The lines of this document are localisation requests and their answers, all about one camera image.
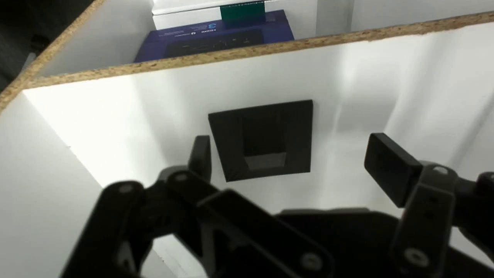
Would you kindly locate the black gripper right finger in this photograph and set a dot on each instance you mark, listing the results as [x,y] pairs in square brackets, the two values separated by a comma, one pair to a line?
[412,175]

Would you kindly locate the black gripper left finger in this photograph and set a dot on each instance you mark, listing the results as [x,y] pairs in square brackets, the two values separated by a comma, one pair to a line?
[206,221]

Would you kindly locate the black square object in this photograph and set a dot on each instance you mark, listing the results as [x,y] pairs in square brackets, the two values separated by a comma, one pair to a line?
[268,140]

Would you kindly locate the white chipboard shelf unit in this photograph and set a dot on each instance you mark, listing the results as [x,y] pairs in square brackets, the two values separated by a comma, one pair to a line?
[129,129]

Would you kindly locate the dark blue box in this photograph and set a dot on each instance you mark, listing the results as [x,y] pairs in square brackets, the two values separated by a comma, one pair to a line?
[217,39]

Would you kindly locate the white box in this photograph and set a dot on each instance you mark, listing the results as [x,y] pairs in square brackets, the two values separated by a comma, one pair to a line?
[186,13]

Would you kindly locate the green box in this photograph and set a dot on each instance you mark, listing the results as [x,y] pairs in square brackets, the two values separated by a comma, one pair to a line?
[242,13]

